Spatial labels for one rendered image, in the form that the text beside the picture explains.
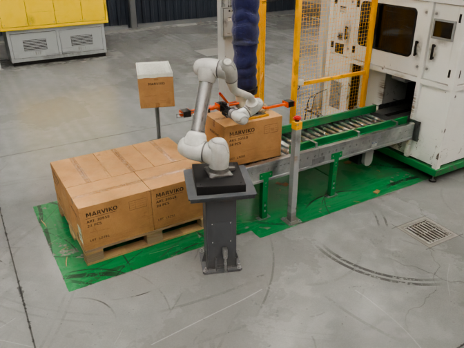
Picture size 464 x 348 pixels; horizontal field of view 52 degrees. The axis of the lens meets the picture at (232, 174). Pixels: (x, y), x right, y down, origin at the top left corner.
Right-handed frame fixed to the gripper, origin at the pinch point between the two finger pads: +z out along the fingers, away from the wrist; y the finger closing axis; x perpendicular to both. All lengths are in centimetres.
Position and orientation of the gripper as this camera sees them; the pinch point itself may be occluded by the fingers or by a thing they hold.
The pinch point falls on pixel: (219, 105)
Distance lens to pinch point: 425.9
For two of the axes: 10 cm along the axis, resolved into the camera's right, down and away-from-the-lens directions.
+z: -5.1, -3.9, 7.6
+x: 8.6, -2.4, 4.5
